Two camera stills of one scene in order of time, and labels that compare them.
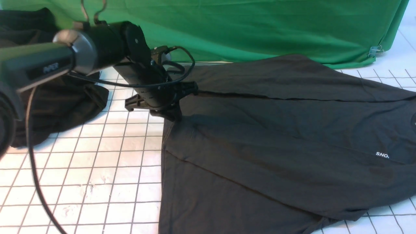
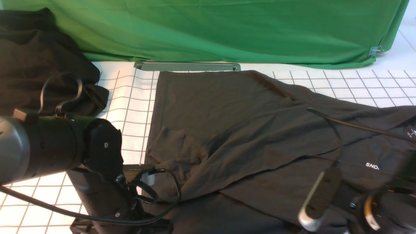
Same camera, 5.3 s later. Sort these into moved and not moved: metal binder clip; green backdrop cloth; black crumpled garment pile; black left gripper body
Moved: black left gripper body
Not moved: metal binder clip; green backdrop cloth; black crumpled garment pile
